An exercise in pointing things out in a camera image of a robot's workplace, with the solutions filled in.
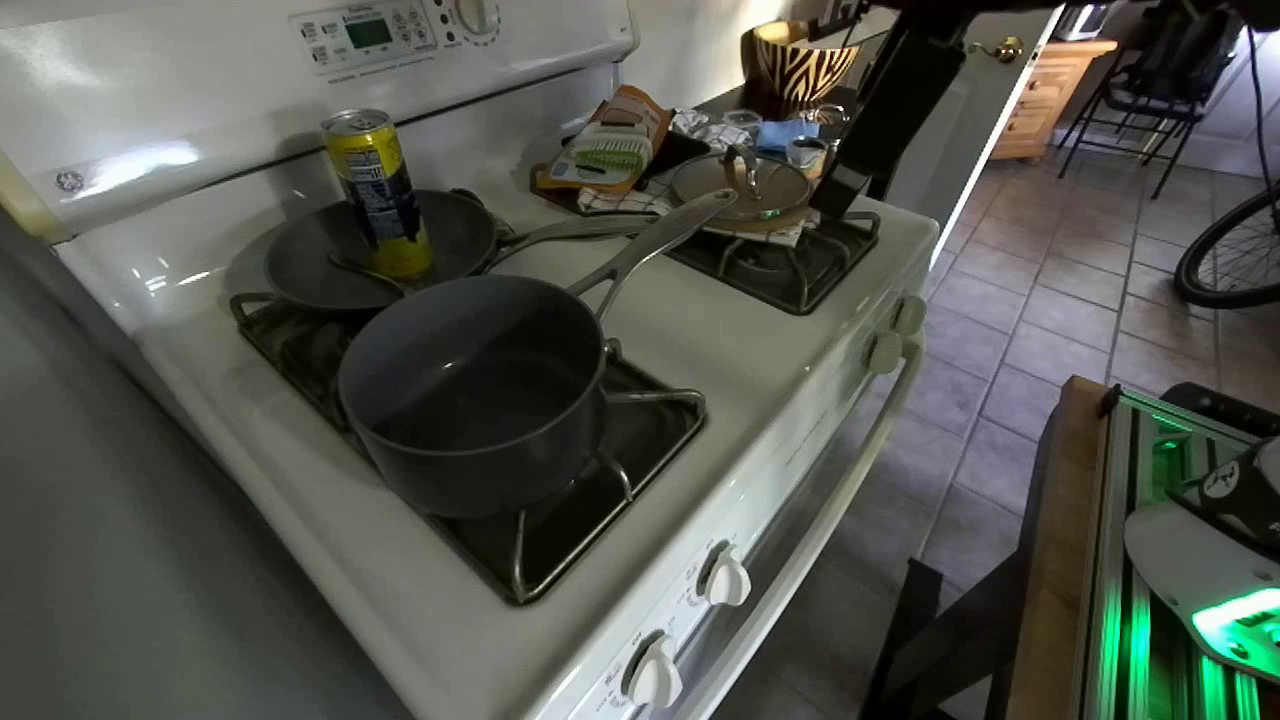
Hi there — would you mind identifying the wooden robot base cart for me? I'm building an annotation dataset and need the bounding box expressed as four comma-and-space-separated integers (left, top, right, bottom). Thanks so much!
1002, 376, 1280, 720

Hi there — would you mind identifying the white gas stove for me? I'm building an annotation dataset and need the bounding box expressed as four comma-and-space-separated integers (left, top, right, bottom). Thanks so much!
0, 0, 938, 720

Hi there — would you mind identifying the white stove knob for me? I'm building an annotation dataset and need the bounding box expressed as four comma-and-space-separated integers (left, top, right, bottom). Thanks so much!
698, 543, 753, 607
894, 295, 928, 337
868, 330, 905, 376
622, 632, 685, 709

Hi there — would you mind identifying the white stove knob front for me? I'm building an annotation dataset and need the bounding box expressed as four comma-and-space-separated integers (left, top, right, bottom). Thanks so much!
622, 632, 685, 709

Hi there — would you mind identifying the grey frying pan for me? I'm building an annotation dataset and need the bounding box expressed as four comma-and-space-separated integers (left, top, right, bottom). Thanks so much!
263, 192, 650, 310

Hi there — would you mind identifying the yellow blue tall jar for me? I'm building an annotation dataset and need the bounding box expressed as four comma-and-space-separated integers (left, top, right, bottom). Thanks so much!
320, 106, 435, 284

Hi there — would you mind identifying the black left burner grate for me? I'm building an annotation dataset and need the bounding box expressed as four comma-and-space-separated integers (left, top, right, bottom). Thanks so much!
228, 291, 708, 604

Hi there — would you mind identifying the black burner grate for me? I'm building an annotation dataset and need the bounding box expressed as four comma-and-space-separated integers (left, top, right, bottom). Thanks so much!
228, 291, 708, 604
677, 213, 882, 317

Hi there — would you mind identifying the black right burner grate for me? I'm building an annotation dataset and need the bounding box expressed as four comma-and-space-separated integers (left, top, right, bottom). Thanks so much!
677, 213, 882, 317

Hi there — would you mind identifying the glass pot lid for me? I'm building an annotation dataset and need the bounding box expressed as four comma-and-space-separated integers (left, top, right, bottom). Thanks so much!
668, 150, 811, 225

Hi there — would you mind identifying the zebra pattern wooden bowl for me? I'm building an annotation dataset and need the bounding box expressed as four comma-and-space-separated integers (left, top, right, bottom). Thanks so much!
741, 21, 862, 104

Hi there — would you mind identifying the wooden cabinet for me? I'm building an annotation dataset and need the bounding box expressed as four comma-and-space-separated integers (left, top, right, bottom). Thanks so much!
993, 38, 1117, 159

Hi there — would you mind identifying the black bicycle wheel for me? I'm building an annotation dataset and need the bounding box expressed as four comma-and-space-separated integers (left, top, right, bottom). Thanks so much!
1176, 184, 1280, 308

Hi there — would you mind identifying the black chair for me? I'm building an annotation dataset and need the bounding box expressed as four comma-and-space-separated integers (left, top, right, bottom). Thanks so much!
1055, 0, 1245, 192

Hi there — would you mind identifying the grey saucepan with handle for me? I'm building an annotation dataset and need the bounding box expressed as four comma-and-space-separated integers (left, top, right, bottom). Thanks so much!
338, 189, 736, 518

